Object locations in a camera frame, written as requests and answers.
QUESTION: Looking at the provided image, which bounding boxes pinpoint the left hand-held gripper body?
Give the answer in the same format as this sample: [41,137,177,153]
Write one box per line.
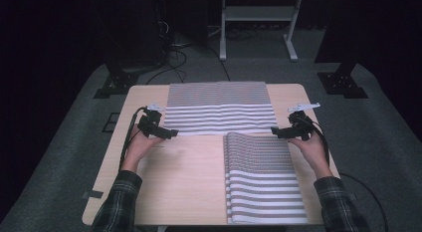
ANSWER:
[137,103,166,138]

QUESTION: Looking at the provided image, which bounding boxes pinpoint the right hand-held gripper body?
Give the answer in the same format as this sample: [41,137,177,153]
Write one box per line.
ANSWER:
[287,102,321,141]

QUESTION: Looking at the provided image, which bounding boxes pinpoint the stack of striped towels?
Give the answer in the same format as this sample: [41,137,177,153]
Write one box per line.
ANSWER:
[222,131,309,225]

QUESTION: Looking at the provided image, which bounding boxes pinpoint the single grey white striped towel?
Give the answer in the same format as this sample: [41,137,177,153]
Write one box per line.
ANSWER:
[163,81,279,137]

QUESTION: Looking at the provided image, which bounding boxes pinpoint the person's left hand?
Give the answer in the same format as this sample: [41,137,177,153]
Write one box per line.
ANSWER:
[120,123,163,173]

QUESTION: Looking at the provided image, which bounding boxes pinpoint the person's right hand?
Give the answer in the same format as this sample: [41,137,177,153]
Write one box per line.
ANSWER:
[288,131,332,180]

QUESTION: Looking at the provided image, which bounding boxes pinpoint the black stand base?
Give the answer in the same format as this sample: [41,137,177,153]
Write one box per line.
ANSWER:
[316,61,369,100]
[94,62,141,100]

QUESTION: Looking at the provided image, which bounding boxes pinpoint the grey tape strip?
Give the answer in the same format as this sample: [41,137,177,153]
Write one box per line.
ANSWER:
[82,189,105,200]

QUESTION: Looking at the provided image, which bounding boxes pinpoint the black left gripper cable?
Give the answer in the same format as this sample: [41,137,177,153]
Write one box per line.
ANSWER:
[117,106,147,173]

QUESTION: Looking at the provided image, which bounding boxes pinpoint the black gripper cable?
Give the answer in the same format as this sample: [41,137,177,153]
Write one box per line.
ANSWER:
[117,106,147,173]
[297,116,389,232]

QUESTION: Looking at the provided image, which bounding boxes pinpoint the black floor cable loop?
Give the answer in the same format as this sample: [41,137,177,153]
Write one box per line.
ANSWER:
[145,47,187,86]

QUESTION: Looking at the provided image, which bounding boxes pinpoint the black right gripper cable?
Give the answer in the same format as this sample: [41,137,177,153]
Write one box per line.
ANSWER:
[297,116,389,232]

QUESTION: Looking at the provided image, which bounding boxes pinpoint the white metal stand frame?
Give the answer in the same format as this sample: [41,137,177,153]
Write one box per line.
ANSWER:
[219,0,305,63]

